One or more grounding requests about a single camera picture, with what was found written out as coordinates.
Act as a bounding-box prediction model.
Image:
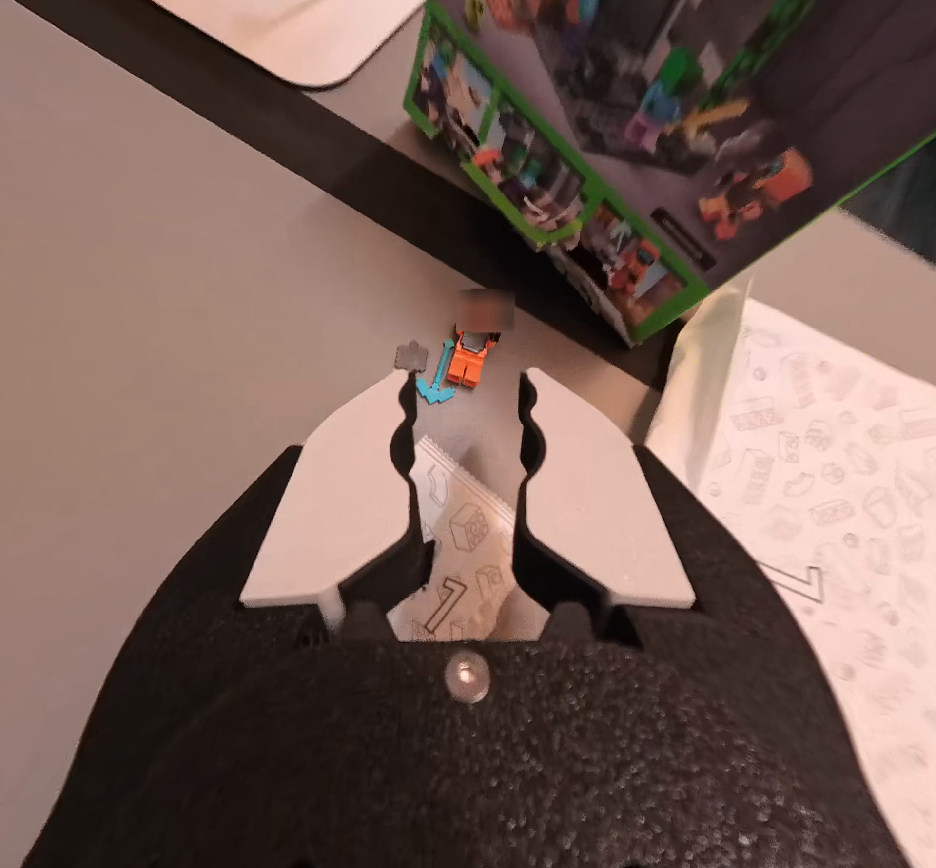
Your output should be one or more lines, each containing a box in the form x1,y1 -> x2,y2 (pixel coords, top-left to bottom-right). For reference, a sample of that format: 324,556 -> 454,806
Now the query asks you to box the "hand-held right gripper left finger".
238,369 -> 437,629

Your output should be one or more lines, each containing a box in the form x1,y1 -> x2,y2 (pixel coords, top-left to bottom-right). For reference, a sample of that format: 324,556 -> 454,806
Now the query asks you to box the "crumpled white paper bag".
645,282 -> 936,868

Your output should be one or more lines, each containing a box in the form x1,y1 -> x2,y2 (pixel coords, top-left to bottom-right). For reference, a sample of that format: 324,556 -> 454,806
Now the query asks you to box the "orange teal lego figure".
446,330 -> 502,392

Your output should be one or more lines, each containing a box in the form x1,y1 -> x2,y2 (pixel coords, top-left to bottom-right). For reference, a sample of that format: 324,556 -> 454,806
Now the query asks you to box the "flat white paper bag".
386,435 -> 551,644

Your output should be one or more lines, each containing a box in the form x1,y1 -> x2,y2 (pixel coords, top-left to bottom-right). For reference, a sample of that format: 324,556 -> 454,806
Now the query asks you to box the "white stand base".
35,0 -> 437,91

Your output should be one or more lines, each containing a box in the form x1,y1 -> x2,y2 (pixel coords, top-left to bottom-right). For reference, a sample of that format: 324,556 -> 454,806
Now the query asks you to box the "teal lego pickaxe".
414,338 -> 459,406

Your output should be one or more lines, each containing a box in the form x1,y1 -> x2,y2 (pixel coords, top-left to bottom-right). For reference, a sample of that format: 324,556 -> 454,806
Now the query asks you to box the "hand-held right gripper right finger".
510,368 -> 697,609

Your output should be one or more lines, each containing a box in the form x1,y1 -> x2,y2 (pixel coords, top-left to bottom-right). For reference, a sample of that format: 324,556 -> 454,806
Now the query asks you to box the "lego set box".
402,0 -> 936,350

